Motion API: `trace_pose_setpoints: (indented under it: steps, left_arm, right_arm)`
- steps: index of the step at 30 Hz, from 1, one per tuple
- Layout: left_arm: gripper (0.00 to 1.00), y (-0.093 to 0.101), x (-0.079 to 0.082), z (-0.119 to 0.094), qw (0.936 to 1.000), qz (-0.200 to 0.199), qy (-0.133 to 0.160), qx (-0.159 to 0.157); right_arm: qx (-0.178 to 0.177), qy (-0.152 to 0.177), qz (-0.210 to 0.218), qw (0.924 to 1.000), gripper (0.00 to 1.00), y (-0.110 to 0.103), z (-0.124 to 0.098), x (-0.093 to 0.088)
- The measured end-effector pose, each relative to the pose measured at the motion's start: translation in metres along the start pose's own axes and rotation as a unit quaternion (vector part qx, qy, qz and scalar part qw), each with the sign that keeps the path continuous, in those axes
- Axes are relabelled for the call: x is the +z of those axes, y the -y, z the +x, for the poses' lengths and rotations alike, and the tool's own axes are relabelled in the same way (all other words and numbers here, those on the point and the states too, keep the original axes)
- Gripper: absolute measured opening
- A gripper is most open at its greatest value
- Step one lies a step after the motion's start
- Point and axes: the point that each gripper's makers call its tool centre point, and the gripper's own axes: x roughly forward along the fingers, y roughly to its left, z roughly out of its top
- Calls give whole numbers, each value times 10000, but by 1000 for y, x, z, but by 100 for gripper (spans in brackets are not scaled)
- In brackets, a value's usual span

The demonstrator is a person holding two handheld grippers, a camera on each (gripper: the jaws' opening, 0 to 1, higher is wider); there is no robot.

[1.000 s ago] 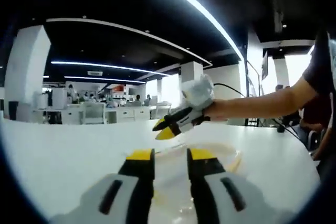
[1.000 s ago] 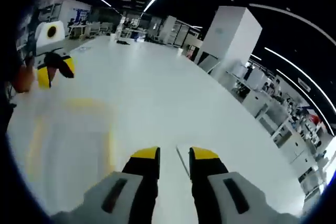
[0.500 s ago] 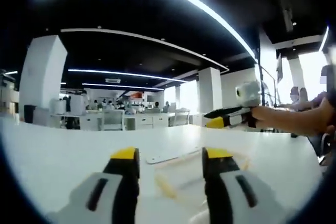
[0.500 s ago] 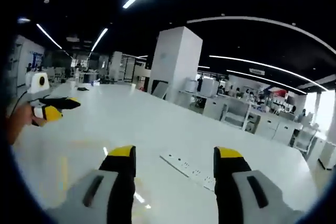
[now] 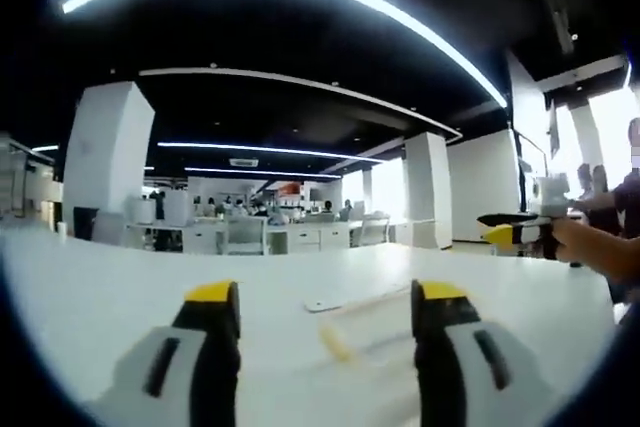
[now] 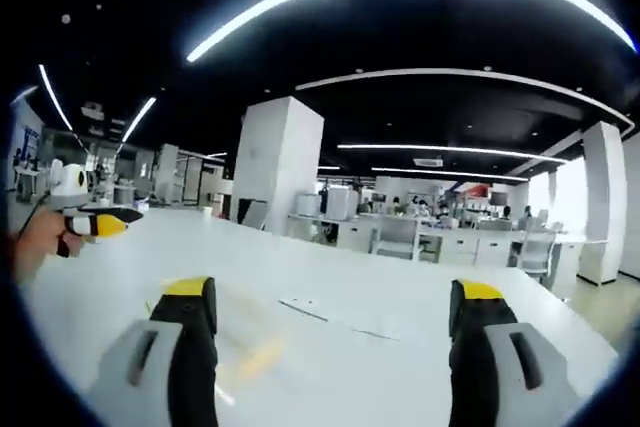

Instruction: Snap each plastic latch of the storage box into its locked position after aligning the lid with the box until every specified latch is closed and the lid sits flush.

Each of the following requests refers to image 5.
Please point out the wide white square pillar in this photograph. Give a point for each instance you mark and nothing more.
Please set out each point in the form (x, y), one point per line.
(107, 162)

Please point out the black bin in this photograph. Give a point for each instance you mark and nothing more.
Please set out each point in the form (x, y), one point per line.
(84, 223)

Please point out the person's dark shirt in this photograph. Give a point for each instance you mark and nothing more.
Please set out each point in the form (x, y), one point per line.
(627, 207)

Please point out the narrow white square pillar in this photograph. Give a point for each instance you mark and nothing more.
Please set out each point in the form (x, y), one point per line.
(427, 187)

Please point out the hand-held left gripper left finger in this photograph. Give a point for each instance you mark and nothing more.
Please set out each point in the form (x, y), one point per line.
(165, 377)

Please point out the grey hanging display panel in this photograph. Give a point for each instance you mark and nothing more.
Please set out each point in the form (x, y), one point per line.
(525, 97)

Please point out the person's right hand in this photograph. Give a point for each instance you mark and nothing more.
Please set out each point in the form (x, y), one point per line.
(582, 247)

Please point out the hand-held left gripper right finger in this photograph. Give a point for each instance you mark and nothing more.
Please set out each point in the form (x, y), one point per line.
(465, 377)

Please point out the white paper cup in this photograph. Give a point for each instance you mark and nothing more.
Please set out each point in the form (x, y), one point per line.
(62, 228)

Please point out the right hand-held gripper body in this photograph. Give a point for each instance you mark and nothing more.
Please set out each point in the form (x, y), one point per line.
(550, 194)

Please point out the ceiling air vent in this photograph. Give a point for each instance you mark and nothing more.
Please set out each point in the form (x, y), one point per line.
(243, 162)

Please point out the thin distant ceiling light strip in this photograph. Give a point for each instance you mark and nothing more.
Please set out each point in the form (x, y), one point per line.
(260, 171)
(270, 150)

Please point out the white power strip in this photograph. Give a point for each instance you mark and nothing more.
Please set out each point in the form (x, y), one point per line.
(322, 304)

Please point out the row of white desks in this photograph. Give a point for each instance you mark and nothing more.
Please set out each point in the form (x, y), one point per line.
(300, 237)

